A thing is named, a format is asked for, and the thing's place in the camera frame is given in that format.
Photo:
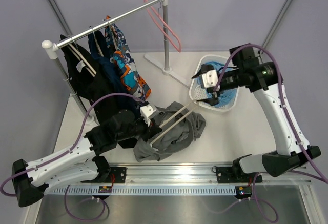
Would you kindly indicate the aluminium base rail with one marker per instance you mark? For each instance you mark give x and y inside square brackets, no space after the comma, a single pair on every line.
[173,174]

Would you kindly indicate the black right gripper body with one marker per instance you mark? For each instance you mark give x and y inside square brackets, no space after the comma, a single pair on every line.
[223,83]

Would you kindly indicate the navy blue garment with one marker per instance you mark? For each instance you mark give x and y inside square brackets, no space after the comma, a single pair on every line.
[111,73]

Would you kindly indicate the wooden hanger with black garment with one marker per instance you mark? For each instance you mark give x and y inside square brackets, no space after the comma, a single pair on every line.
[83,63]

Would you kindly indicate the white perforated basket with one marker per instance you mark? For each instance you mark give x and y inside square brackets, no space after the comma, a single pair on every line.
[220,106]

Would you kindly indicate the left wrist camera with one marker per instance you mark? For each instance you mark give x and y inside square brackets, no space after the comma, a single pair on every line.
[148,112]

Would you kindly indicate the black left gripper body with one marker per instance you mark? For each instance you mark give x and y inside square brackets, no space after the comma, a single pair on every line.
[145,131]

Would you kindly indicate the black garment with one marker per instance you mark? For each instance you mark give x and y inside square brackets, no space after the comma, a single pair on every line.
[92,88]

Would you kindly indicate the light blue shorts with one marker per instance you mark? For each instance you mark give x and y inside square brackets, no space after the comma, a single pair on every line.
[225,96]

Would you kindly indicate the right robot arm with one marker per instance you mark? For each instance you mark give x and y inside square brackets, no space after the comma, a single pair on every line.
[253,67]

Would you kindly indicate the silver clothes rack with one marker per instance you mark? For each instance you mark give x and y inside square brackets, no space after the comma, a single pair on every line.
[51,49]

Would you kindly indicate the wooden hanger with patterned shorts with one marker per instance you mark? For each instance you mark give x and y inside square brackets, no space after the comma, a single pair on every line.
[110,37]

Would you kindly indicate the white slotted cable duct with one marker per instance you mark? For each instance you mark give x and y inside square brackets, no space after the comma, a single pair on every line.
[120,190]

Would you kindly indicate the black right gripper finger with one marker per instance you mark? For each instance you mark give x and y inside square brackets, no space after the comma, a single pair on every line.
[205,68]
[212,101]

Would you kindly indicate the patterned navy orange shorts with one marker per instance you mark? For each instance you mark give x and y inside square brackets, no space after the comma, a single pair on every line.
[128,72]

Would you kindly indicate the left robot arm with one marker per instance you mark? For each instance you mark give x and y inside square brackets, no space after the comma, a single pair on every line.
[83,161]

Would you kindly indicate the pink clothes hanger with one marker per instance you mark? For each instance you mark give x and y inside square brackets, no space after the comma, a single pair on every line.
[170,35]

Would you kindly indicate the grey knit shorts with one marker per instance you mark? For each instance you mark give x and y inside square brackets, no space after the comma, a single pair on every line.
[184,128]

